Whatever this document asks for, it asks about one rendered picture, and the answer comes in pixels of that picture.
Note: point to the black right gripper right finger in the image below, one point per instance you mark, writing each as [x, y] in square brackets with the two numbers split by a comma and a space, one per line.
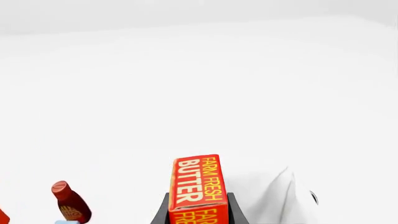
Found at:
[235, 213]

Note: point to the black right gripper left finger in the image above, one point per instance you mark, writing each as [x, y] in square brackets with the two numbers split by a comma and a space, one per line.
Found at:
[161, 213]

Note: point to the red butter box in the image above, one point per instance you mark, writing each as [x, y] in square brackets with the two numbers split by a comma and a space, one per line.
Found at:
[199, 186]

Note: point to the dark red sauce bottle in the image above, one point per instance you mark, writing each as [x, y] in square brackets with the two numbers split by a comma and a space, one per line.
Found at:
[70, 205]

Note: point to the pale blue box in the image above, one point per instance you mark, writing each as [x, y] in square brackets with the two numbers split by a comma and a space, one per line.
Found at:
[66, 222]

